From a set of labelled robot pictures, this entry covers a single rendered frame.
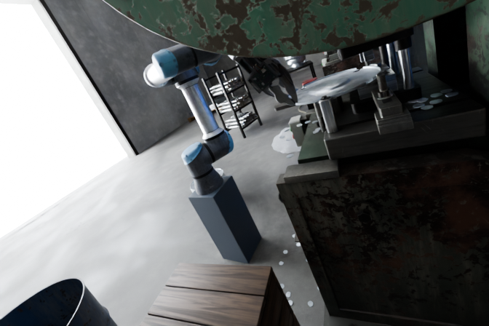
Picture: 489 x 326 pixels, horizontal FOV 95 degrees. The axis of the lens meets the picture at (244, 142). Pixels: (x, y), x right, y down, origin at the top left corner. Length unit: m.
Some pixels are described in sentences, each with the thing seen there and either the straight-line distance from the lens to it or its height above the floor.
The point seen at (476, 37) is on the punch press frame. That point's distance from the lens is 0.67.
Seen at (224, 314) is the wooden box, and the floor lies 0.35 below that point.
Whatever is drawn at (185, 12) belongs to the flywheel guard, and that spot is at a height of 1.04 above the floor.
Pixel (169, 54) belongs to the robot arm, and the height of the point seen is 1.04.
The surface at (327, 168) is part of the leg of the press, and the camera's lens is 0.60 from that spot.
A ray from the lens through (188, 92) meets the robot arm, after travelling 1.10.
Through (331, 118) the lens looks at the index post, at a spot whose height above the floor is 0.74.
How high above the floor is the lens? 0.95
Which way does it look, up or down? 19 degrees down
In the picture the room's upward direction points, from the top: 23 degrees counter-clockwise
